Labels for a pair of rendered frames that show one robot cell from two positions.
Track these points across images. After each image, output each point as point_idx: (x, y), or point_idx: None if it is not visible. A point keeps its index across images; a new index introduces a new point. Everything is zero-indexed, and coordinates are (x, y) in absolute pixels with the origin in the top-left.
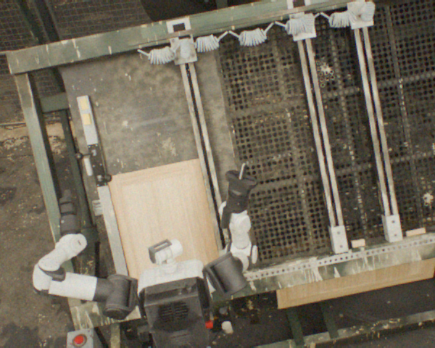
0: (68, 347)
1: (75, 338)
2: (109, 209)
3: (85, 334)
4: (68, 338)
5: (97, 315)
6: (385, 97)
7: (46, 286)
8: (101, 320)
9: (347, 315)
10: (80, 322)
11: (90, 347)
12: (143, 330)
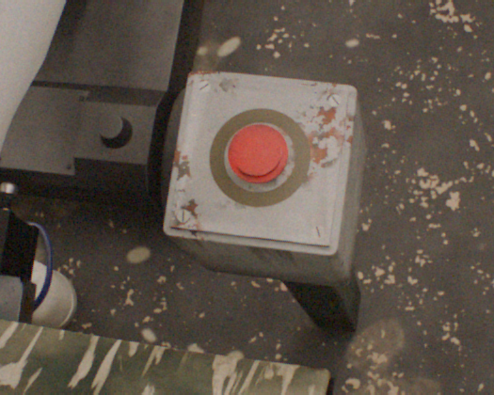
0: (337, 134)
1: (289, 182)
2: None
3: (214, 189)
4: (331, 197)
5: (157, 387)
6: None
7: None
8: (151, 360)
9: None
10: (280, 390)
11: (199, 88)
12: None
